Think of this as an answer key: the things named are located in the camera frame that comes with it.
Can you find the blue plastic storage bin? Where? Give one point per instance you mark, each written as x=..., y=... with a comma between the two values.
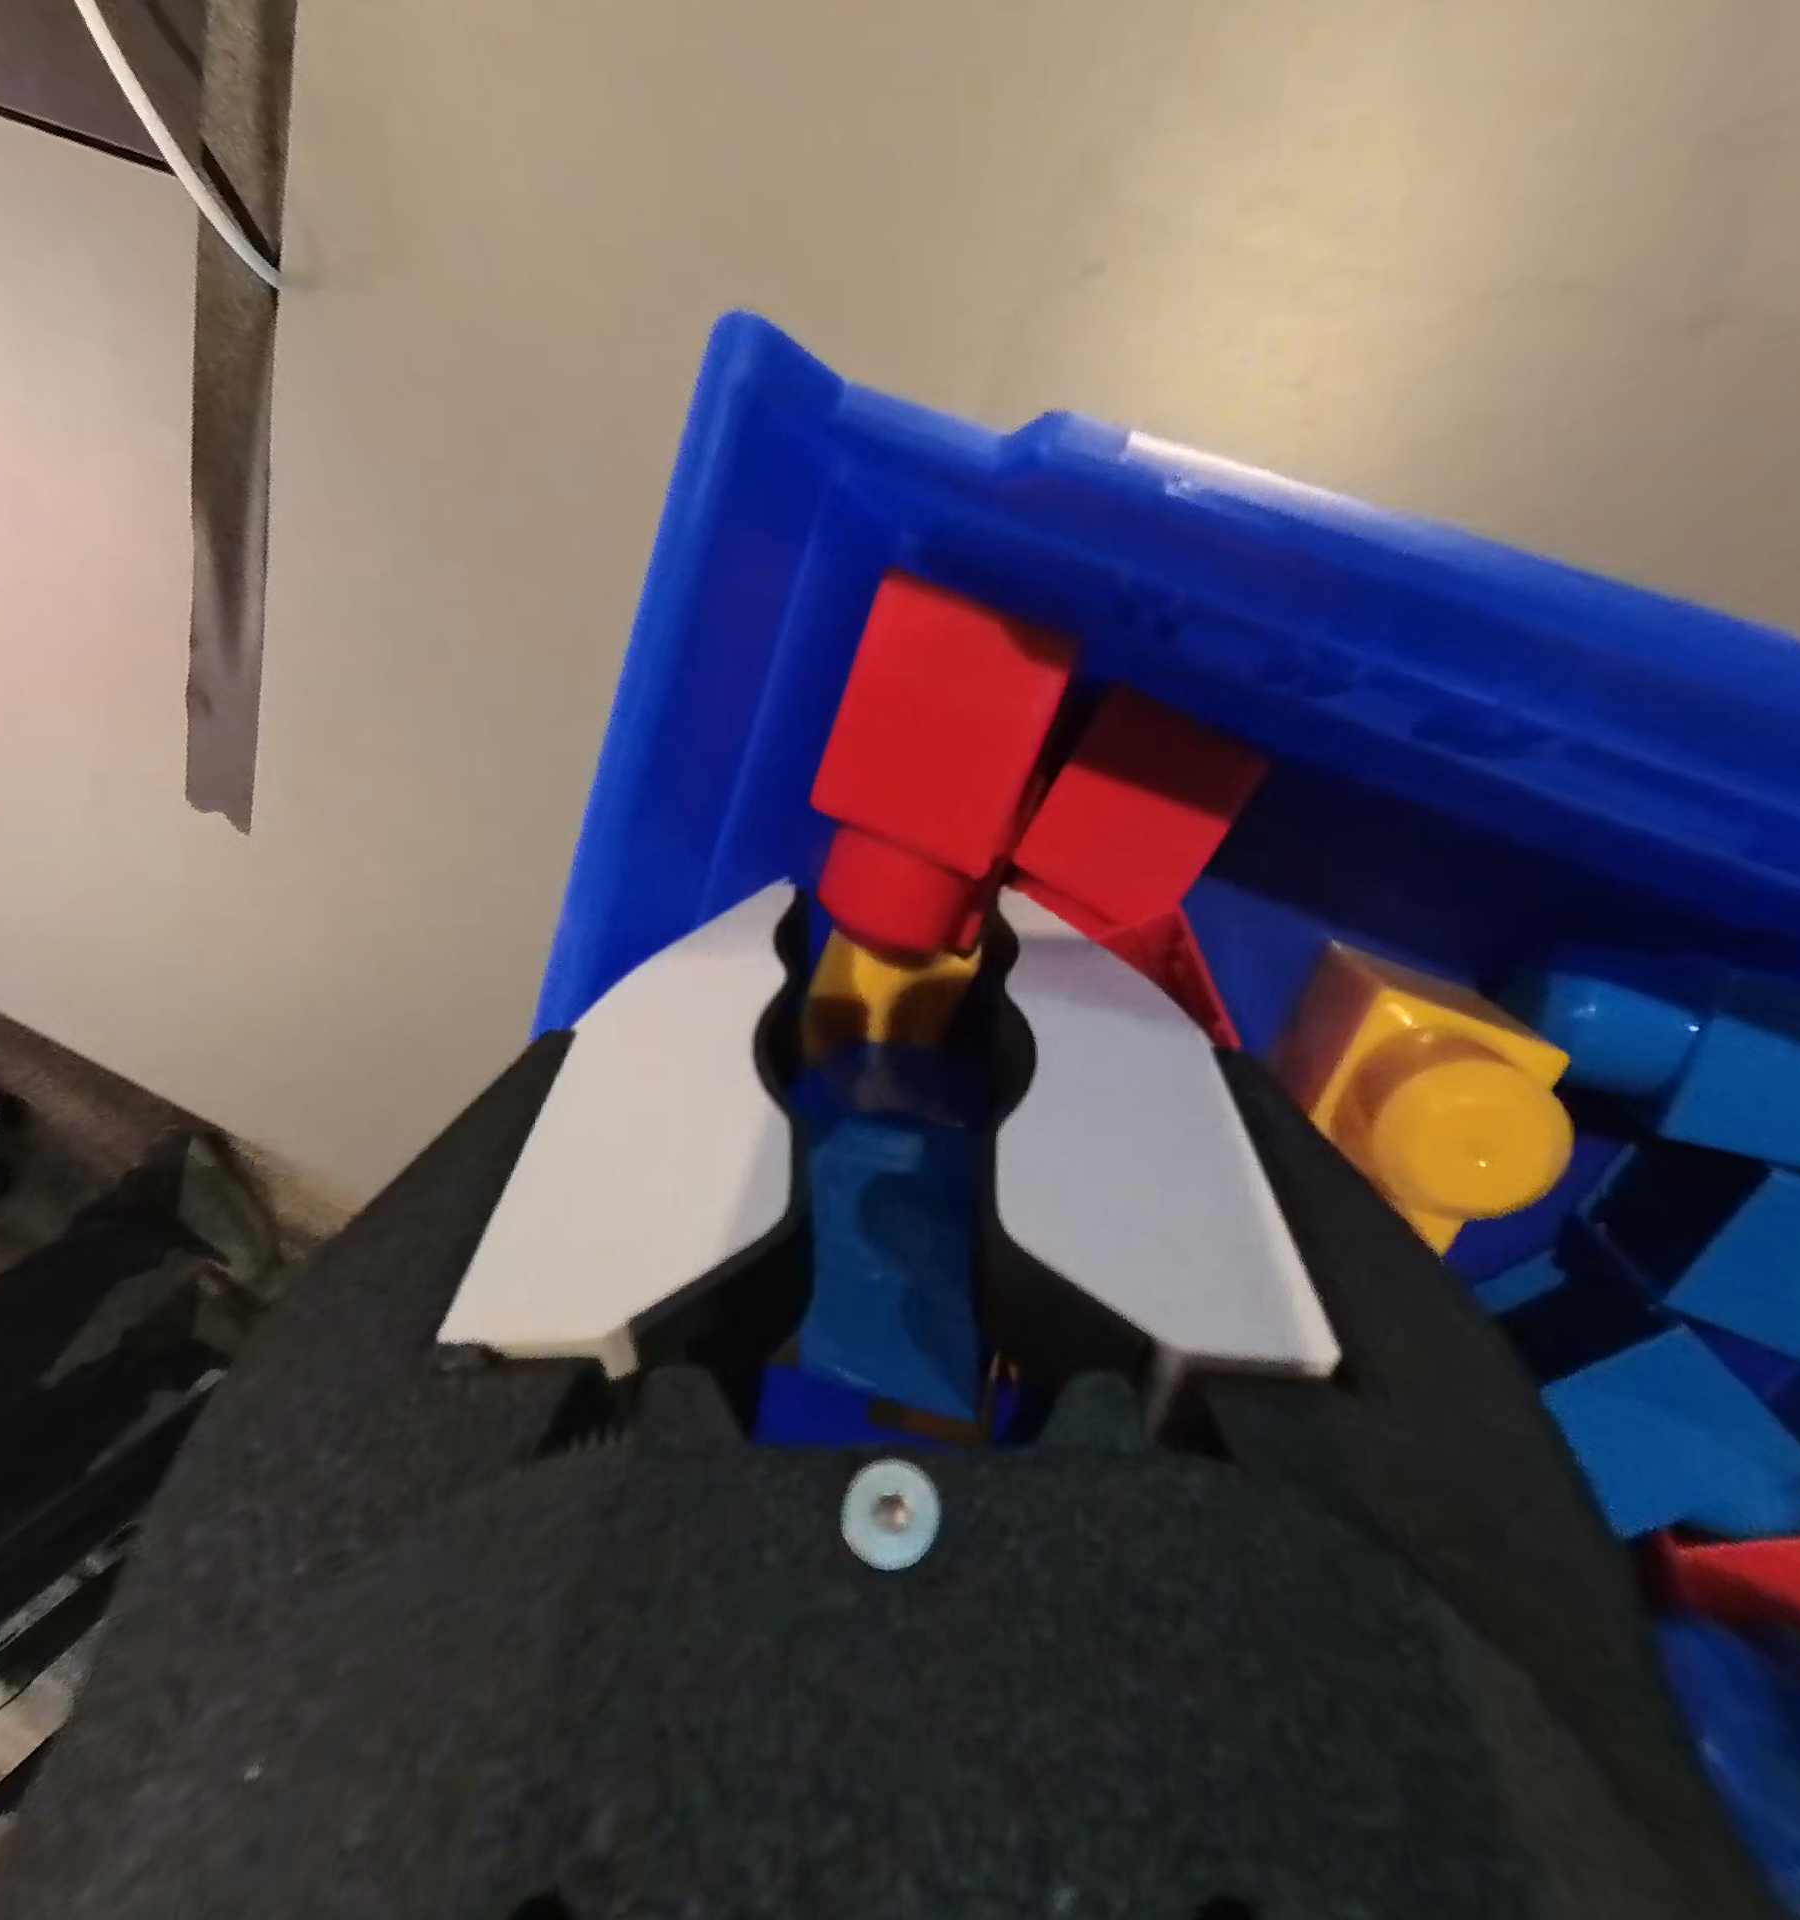
x=1289, y=629

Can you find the dark chair base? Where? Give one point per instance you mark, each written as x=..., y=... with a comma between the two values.
x=75, y=1351

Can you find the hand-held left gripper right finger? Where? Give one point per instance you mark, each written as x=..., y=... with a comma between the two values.
x=1139, y=1170

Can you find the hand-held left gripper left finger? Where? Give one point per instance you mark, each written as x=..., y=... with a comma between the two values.
x=644, y=1170

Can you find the pile of toy blocks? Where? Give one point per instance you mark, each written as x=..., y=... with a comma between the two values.
x=1410, y=1081

